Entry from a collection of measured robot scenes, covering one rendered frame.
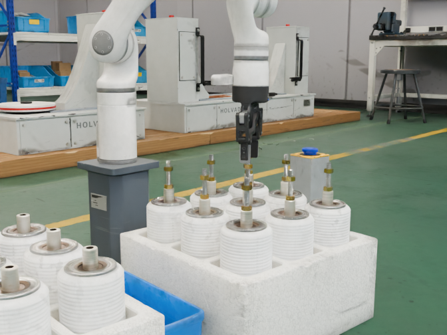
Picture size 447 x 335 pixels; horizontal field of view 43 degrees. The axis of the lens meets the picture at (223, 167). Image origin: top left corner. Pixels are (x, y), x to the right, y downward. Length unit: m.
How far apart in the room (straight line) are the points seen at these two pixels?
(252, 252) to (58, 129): 2.16
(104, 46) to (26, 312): 0.74
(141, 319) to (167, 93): 2.96
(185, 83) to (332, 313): 2.71
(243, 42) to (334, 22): 5.62
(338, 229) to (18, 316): 0.66
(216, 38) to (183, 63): 4.13
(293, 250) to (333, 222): 0.12
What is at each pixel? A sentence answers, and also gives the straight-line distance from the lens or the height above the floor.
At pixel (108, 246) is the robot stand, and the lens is 1.43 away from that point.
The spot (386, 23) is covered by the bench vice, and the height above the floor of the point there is 0.86.
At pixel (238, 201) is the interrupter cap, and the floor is 0.25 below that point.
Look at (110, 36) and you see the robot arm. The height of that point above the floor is 0.60.
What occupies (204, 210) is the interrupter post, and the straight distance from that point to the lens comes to 1.12.
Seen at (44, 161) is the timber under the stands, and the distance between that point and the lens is 2.96.
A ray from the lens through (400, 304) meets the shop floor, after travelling 1.41.
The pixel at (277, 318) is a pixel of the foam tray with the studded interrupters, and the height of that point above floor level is 0.10.
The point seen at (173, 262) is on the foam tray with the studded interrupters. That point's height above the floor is 0.17.
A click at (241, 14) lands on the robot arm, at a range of 1.15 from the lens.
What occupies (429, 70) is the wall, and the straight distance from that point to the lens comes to 6.25.
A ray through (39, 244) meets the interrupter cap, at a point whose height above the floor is 0.25.
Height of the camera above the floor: 0.55
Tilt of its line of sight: 11 degrees down
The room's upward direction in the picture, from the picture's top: straight up
